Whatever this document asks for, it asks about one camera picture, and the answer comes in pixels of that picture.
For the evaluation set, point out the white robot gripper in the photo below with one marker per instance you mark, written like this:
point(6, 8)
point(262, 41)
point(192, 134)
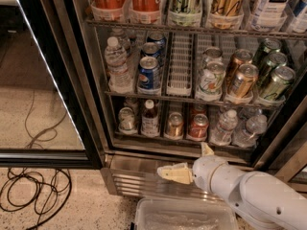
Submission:
point(202, 172)

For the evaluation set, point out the red coke can front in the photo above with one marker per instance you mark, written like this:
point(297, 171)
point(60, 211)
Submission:
point(198, 127)

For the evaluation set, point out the red coke can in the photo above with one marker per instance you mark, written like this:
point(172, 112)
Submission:
point(198, 127)
point(198, 108)

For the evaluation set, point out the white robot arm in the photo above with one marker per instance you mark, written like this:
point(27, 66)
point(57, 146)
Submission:
point(261, 199)

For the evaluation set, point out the gold can bottom shelf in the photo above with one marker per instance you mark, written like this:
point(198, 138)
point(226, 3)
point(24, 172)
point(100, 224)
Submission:
point(174, 126)

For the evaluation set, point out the clear water bottle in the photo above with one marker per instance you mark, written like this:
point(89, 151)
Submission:
point(247, 133)
point(221, 133)

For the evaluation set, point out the red coke can behind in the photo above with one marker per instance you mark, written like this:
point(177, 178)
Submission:
point(198, 108)

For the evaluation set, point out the white can bottom left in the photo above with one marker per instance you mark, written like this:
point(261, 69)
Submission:
point(127, 120)

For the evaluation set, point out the white 7up can front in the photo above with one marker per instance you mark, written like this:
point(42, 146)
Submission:
point(212, 77)

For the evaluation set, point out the stainless steel fridge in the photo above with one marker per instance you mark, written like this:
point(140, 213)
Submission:
point(128, 162)

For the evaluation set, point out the blue pepsi can front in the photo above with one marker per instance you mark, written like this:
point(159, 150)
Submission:
point(149, 73)

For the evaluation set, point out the blue pepsi can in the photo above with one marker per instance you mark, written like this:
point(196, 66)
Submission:
point(150, 49)
point(157, 38)
point(149, 73)

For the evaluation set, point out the copper can front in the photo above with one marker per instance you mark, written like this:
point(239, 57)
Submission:
point(244, 78)

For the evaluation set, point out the copper can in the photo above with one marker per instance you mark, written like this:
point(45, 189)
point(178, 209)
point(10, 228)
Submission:
point(239, 57)
point(244, 78)

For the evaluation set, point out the white can behind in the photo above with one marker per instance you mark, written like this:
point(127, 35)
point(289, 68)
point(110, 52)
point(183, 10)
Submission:
point(211, 54)

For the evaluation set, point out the green can front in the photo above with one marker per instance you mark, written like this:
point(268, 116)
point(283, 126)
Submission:
point(279, 81)

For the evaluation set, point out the copper can behind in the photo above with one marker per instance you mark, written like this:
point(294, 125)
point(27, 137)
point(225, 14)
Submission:
point(239, 57)

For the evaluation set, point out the blue pepsi can middle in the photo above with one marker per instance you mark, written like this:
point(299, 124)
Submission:
point(150, 49)

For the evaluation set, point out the blue pepsi can back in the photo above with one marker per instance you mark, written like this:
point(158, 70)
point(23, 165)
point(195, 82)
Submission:
point(157, 38)

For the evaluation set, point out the clear water bottle middle shelf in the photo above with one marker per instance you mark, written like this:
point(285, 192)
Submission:
point(116, 61)

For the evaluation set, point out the green can middle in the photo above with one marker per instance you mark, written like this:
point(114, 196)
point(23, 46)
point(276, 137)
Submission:
point(270, 62)

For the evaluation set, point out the green can back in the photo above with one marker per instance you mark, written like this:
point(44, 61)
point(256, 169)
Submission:
point(265, 47)

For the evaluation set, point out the glass fridge door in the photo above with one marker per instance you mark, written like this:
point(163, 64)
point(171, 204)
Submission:
point(46, 118)

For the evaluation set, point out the brown tea bottle white cap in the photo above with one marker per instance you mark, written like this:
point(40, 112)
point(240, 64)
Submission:
point(149, 125)

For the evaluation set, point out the clear plastic bin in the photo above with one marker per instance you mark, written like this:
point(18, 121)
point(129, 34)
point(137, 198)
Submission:
point(183, 214)

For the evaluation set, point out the clear water bottle bottom right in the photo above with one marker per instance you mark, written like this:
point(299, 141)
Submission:
point(247, 133)

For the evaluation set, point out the white labelled bottle top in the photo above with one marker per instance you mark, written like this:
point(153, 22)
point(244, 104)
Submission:
point(269, 8)

